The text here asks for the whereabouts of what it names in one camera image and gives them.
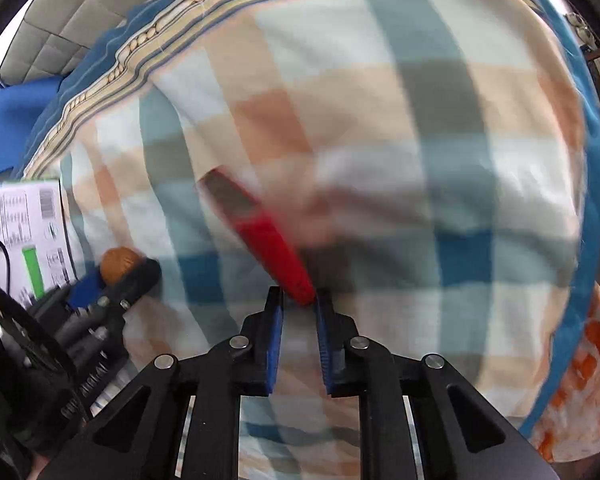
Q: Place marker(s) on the right grey quilted cushion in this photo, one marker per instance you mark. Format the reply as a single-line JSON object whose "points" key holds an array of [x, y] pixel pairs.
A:
{"points": [[55, 35]]}

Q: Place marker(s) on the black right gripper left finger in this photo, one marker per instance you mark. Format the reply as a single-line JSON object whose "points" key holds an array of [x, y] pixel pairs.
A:
{"points": [[180, 418]]}

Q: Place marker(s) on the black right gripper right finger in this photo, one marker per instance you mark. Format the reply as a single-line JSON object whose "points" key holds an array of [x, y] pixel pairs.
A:
{"points": [[419, 419]]}

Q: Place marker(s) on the brown walnut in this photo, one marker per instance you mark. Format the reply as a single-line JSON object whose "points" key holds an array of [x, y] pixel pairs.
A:
{"points": [[116, 262]]}

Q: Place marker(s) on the open cardboard box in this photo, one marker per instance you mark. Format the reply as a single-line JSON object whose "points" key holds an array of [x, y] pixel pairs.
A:
{"points": [[34, 250]]}

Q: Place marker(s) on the red rectangular packet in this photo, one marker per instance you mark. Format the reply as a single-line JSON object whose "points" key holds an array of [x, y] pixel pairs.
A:
{"points": [[255, 226]]}

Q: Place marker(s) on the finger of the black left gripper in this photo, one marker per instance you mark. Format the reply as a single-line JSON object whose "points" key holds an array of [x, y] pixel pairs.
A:
{"points": [[97, 331], [70, 297]]}

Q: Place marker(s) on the plaid checkered tablecloth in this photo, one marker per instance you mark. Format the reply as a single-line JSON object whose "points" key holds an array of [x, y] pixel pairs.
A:
{"points": [[436, 162]]}

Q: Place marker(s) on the orange and white cushion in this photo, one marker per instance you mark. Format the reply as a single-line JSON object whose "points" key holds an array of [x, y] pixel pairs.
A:
{"points": [[569, 428]]}

